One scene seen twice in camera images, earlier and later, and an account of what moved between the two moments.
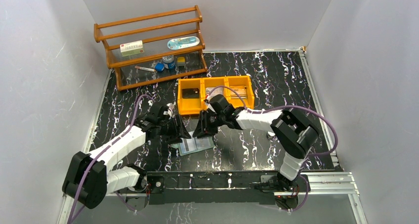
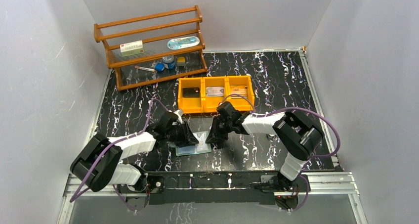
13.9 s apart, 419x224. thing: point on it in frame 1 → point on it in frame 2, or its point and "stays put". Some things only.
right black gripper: [201, 129] → [214, 132]
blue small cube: [159, 67] stays put
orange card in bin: [242, 90] stays put
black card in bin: [191, 93] stays put
